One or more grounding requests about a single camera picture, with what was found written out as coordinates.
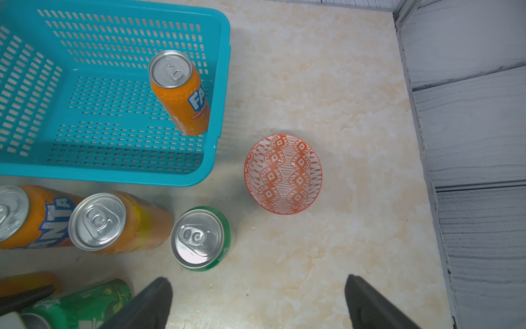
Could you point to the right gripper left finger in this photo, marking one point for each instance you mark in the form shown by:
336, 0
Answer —
149, 309

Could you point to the teal plastic basket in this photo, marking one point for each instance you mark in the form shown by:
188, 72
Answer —
76, 100

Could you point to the orange fanta can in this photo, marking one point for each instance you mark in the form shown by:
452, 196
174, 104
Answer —
35, 217
177, 84

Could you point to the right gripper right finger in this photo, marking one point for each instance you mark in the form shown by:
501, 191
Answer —
368, 308

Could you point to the green can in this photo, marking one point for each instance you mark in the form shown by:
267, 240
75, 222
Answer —
201, 238
88, 307

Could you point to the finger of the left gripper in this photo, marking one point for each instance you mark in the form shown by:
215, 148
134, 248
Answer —
17, 302

